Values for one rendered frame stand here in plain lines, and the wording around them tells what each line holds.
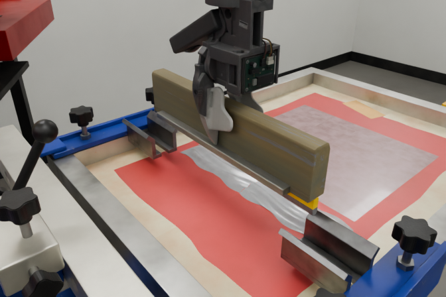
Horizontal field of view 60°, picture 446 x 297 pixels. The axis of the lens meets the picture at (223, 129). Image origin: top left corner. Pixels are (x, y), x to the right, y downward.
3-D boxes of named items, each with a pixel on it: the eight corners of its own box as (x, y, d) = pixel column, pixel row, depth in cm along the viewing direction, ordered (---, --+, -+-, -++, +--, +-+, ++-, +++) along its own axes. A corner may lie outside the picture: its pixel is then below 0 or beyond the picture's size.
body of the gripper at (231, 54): (236, 102, 47) (237, 0, 42) (194, 83, 53) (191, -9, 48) (279, 87, 52) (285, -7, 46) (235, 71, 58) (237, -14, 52)
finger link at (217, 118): (221, 160, 52) (229, 95, 49) (194, 144, 56) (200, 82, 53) (237, 156, 54) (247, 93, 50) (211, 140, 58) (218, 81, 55)
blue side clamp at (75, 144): (178, 126, 92) (176, 99, 89) (190, 134, 89) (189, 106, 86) (50, 172, 75) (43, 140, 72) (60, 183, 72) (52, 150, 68)
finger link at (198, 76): (196, 118, 52) (202, 53, 49) (189, 114, 53) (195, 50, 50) (222, 113, 55) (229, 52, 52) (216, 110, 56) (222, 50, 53)
